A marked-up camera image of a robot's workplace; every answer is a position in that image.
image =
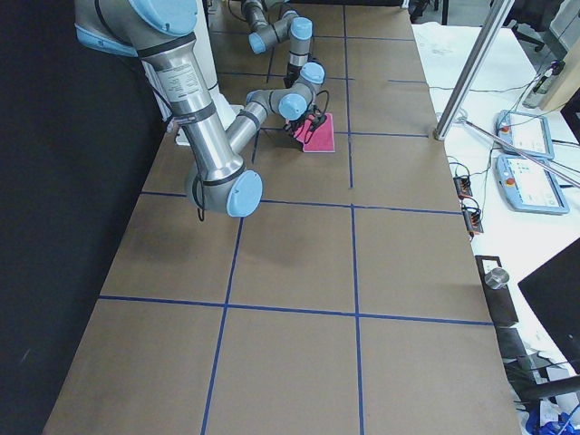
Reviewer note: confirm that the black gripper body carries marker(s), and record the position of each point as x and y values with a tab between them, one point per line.
297	125

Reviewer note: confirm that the pink towel with grey back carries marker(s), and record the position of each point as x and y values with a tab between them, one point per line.
316	134

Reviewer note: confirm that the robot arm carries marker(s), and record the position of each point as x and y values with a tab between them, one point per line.
290	26
172	37

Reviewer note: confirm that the left power strip with plugs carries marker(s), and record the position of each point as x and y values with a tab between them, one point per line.
463	186

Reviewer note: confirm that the reacher grabber stick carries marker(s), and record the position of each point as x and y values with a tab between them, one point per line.
522	153

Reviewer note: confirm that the far blue teach pendant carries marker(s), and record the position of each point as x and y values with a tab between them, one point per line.
527	132

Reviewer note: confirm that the blue teach pendant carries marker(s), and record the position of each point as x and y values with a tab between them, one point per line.
528	187
527	132

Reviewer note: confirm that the near blue teach pendant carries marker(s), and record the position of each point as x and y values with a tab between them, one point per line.
528	187

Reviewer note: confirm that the steel cup on black box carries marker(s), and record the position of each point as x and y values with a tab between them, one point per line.
496	278

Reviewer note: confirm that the silver aluminium frame post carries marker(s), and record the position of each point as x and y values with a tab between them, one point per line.
498	12

